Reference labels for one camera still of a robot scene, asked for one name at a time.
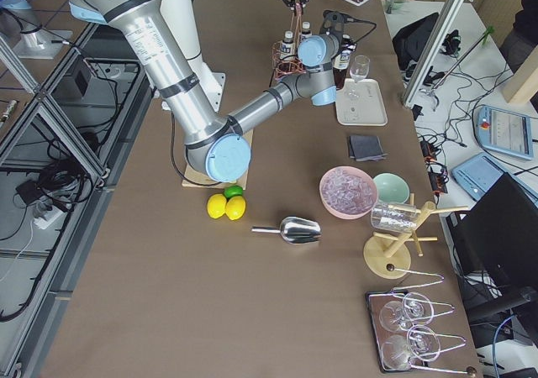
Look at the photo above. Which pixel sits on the yellow lemon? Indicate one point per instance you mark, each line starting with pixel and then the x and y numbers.
pixel 235 208
pixel 216 205

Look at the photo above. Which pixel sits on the blue teach pendant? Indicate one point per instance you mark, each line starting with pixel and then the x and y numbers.
pixel 505 132

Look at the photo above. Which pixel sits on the aluminium frame post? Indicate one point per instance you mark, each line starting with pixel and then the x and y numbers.
pixel 437 35

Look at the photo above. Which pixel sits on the black framed mirror tray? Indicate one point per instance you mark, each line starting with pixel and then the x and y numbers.
pixel 375 301

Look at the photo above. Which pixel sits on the bamboo cutting board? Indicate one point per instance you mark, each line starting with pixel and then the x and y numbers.
pixel 196 179

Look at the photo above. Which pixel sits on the glass tumbler on tree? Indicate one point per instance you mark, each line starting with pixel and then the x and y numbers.
pixel 394 217

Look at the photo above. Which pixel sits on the mint green bowl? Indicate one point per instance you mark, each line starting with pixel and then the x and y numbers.
pixel 391 188

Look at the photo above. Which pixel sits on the clear wine glass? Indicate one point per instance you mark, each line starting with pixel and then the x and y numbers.
pixel 359 70

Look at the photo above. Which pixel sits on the stainless steel ice scoop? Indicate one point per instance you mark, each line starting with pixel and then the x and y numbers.
pixel 294 230

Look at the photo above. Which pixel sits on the black monitor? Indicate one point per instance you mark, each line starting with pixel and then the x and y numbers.
pixel 499 235

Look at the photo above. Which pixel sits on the copper wire bottle basket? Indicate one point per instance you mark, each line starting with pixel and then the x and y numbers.
pixel 282 68

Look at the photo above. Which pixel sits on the wine glass on rack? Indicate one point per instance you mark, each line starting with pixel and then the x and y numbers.
pixel 405 311
pixel 419 346

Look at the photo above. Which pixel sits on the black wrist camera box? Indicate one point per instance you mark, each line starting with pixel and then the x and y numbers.
pixel 333 23

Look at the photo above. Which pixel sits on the grey folded cloth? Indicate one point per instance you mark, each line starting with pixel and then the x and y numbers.
pixel 365 147

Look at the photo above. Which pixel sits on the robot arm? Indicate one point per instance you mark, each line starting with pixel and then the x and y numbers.
pixel 214 145

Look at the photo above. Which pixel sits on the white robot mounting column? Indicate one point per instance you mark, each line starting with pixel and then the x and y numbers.
pixel 189 38

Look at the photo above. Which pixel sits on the cream rabbit tray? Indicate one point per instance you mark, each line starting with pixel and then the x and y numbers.
pixel 361 104

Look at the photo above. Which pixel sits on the pink ribbed ice bowl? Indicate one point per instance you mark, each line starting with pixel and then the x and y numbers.
pixel 347 192

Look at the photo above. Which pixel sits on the wooden glass drying tree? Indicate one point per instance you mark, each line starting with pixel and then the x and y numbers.
pixel 386 253

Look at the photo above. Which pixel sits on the black device on side table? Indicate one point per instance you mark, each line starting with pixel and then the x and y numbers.
pixel 410 41

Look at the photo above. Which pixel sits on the green lime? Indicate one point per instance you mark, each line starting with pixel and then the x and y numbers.
pixel 233 191

